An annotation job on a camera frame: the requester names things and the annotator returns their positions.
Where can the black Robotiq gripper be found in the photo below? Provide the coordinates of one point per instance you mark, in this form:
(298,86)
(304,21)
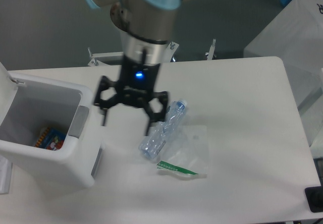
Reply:
(137,85)

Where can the white push-lid trash can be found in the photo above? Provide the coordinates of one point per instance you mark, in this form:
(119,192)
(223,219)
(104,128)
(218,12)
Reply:
(30,104)

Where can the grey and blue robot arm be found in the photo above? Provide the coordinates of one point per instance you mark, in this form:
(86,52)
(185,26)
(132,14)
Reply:
(148,25)

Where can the crushed clear plastic bottle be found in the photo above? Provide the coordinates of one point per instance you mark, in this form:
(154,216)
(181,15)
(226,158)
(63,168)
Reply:
(160,134)

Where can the clear plastic bag green strip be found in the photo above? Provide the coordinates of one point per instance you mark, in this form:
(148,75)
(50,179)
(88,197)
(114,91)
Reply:
(186,154)

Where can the colourful package inside bin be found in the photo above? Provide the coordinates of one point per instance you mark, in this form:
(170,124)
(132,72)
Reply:
(50,139)

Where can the white paper sheet at left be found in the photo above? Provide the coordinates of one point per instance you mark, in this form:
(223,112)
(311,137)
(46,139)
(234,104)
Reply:
(6,172)

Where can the black device at table edge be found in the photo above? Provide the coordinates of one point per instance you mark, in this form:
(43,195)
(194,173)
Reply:
(314,198)

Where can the white metal base frame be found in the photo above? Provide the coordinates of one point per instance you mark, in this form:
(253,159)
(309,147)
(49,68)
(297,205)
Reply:
(112,58)

